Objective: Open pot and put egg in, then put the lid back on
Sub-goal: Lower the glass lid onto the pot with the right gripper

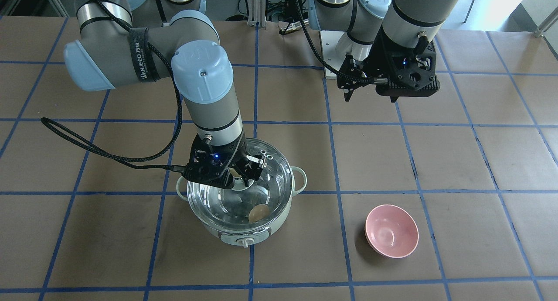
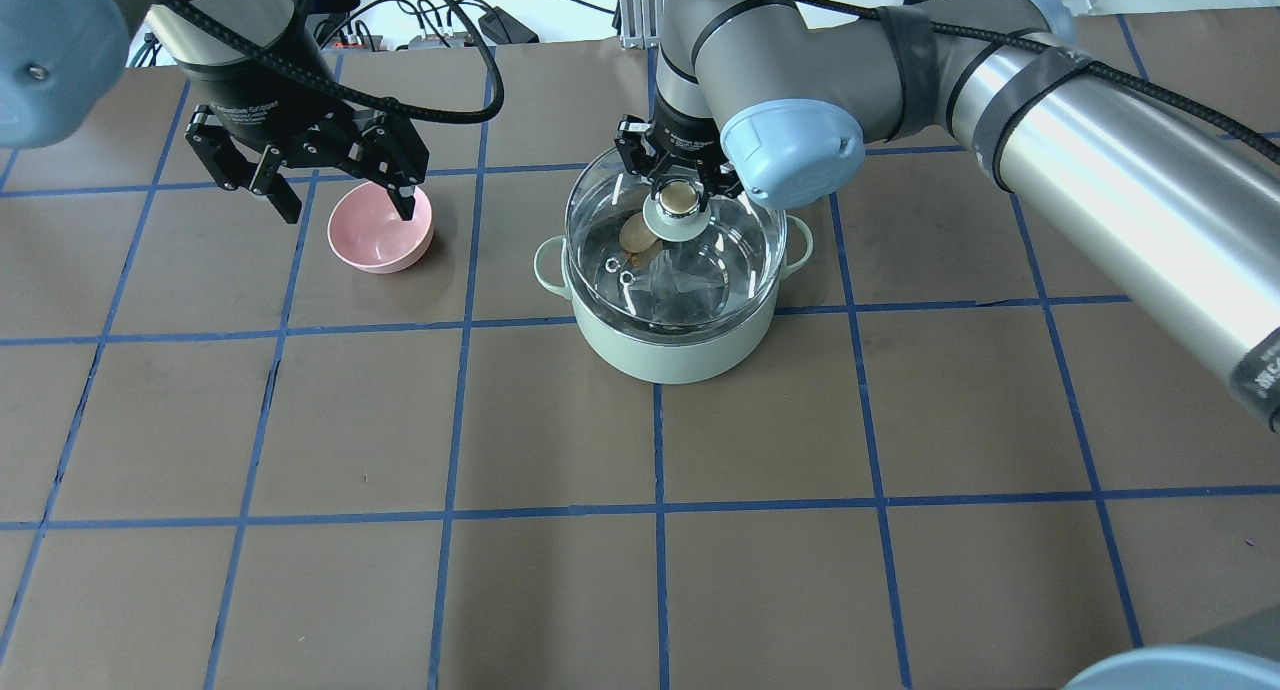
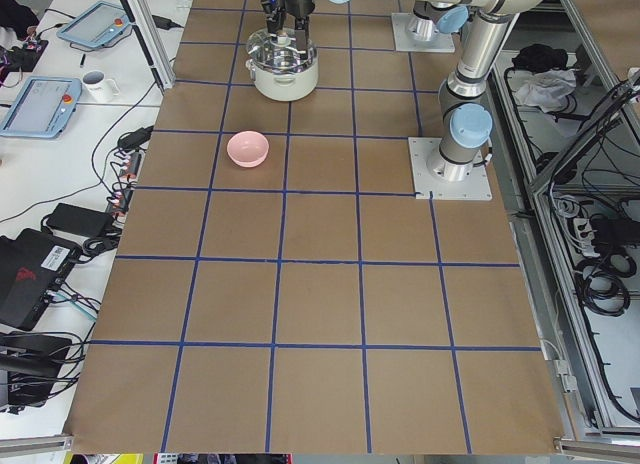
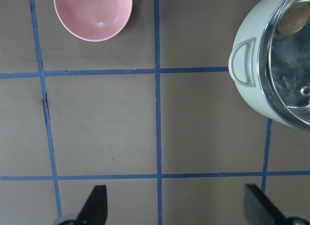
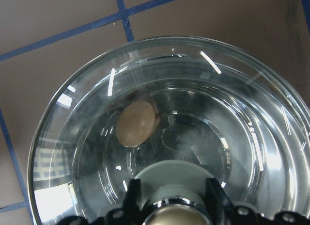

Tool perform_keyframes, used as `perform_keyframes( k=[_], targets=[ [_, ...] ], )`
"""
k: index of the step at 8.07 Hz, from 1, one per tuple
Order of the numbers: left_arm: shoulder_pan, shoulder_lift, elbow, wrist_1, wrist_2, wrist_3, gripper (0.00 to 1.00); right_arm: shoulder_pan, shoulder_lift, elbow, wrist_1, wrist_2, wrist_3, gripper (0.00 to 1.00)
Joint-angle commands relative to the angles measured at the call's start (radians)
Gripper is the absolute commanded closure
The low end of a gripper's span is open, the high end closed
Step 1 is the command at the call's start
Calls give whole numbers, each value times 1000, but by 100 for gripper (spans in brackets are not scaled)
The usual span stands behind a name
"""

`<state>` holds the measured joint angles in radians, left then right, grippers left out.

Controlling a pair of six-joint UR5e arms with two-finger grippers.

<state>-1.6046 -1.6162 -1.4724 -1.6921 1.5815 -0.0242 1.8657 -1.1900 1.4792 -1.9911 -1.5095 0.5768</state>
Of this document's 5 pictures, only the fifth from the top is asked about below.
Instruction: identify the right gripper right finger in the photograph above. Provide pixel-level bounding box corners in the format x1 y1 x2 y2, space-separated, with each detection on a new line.
205 178 310 225

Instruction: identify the brown egg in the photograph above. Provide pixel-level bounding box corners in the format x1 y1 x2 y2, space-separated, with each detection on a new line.
116 100 155 147

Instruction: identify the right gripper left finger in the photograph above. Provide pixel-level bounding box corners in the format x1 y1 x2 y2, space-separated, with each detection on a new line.
57 179 141 225

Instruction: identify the mint green pot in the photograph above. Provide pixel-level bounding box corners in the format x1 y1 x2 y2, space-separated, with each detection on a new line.
28 52 310 225

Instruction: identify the glass pot lid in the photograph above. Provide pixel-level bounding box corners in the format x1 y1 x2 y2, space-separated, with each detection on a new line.
27 35 310 225

